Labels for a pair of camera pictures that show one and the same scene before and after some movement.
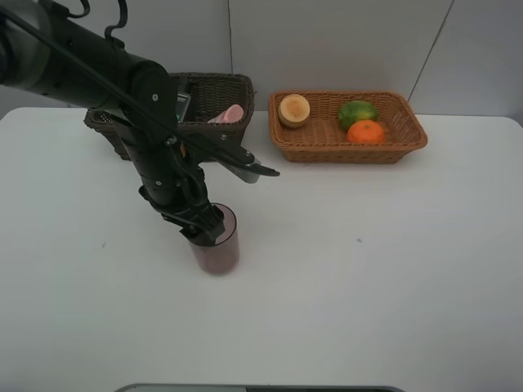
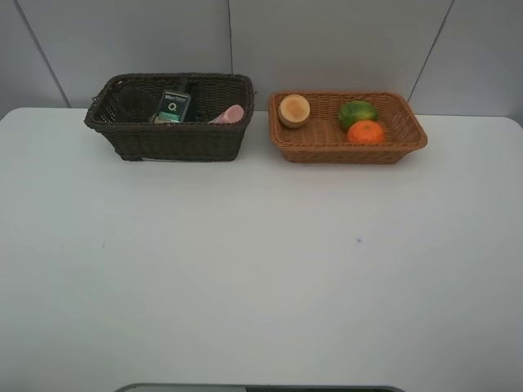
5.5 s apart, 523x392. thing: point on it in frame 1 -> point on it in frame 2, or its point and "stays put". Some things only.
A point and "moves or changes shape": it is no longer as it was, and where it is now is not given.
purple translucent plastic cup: [224, 256] moves or changes shape
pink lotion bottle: [233, 114] stays put
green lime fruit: [357, 110] stays put
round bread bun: [293, 110] stays put
